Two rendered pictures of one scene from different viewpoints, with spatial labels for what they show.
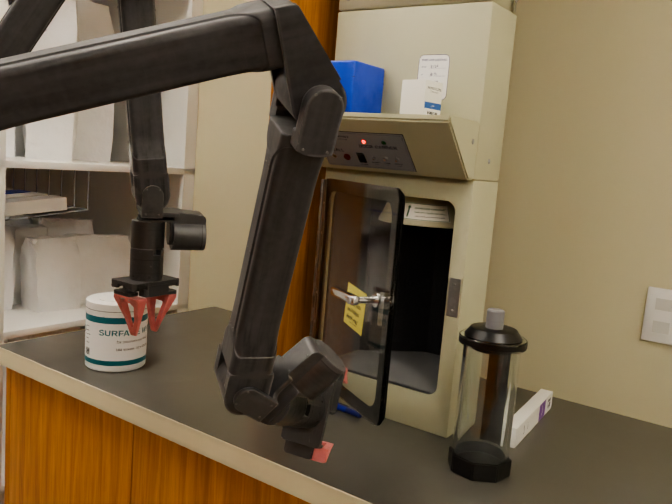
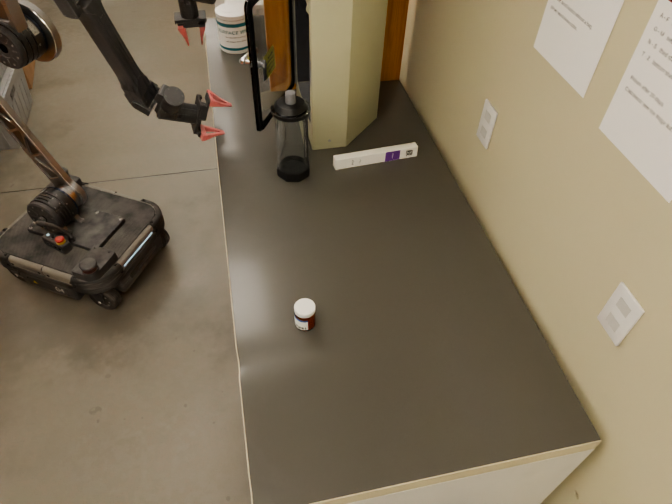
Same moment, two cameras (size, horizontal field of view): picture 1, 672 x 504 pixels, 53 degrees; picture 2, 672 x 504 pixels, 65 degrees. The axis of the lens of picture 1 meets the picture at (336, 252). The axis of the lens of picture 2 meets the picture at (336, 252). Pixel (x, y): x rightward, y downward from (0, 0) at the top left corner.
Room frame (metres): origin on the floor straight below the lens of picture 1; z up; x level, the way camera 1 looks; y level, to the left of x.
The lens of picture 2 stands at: (0.23, -1.19, 1.96)
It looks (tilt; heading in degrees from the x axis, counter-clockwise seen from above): 48 degrees down; 41
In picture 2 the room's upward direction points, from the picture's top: 2 degrees clockwise
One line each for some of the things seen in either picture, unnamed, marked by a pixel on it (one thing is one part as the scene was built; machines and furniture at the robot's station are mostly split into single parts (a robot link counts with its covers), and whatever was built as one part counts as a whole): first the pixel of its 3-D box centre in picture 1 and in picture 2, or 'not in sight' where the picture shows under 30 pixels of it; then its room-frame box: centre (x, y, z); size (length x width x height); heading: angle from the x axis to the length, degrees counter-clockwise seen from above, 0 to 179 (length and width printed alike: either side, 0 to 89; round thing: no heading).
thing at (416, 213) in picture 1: (426, 209); not in sight; (1.35, -0.17, 1.34); 0.18 x 0.18 x 0.05
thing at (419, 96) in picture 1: (421, 99); not in sight; (1.19, -0.12, 1.54); 0.05 x 0.05 x 0.06; 48
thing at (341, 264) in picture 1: (350, 292); (272, 50); (1.21, -0.03, 1.19); 0.30 x 0.01 x 0.40; 25
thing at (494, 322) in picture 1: (494, 329); (290, 103); (1.07, -0.26, 1.18); 0.09 x 0.09 x 0.07
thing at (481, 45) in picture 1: (422, 217); (344, 2); (1.38, -0.17, 1.33); 0.32 x 0.25 x 0.77; 55
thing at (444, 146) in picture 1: (380, 144); not in sight; (1.23, -0.06, 1.46); 0.32 x 0.12 x 0.10; 55
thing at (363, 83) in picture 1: (345, 89); not in sight; (1.28, 0.01, 1.56); 0.10 x 0.10 x 0.09; 55
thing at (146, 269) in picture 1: (146, 268); (188, 9); (1.18, 0.33, 1.21); 0.10 x 0.07 x 0.07; 145
